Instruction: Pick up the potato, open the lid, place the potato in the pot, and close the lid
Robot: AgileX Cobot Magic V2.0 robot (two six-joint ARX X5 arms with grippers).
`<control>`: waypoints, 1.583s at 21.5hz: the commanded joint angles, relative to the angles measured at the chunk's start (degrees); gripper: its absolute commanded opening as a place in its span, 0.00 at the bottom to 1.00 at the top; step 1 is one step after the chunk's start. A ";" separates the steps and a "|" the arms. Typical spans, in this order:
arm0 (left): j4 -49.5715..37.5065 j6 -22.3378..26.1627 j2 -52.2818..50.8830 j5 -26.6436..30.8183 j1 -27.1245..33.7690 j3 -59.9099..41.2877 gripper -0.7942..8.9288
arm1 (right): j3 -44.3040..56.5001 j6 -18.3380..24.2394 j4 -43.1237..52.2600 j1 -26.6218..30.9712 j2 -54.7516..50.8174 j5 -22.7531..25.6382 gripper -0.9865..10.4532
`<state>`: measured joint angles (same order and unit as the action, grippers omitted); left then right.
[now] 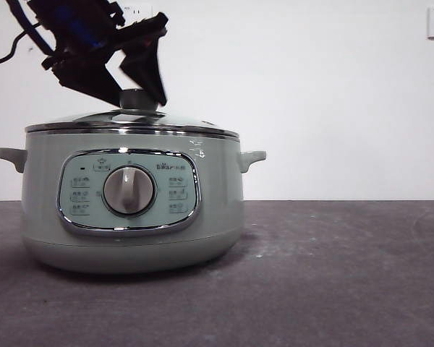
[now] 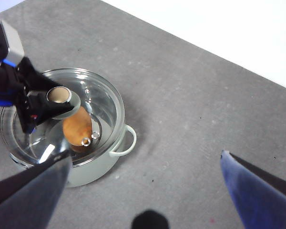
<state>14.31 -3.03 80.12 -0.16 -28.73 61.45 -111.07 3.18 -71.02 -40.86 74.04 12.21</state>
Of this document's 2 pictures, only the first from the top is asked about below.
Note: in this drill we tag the glass lid with green knob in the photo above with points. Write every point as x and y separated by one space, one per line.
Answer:
134 99

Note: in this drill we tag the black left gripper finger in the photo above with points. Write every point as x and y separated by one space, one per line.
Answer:
87 81
148 72

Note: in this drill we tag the pale green electric pot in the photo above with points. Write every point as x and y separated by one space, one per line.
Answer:
217 188

